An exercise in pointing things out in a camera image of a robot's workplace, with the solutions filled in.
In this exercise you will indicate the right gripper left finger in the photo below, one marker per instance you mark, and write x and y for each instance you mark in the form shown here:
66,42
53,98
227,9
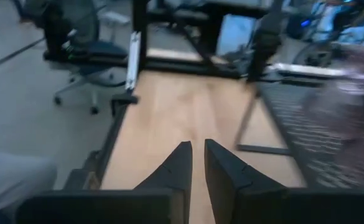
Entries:
178,174

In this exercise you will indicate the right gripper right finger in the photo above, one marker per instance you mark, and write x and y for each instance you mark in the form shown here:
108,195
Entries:
225,174

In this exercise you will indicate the black perforated metal shelf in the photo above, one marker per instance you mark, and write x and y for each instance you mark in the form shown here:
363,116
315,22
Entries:
287,124

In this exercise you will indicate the white vertical strip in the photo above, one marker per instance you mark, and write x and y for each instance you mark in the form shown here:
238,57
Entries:
134,59

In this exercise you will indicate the silver flat bar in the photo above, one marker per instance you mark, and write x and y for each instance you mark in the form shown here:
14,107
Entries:
309,70

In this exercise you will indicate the light blue screen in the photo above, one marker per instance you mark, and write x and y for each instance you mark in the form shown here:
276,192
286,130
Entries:
236,34

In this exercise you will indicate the grey office chair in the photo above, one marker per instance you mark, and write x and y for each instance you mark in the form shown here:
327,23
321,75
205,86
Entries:
85,49

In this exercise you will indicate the light grey rounded object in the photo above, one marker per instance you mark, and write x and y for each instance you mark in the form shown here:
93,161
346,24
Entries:
13,180

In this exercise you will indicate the black aluminium table frame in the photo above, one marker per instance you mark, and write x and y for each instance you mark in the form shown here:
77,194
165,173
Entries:
116,130

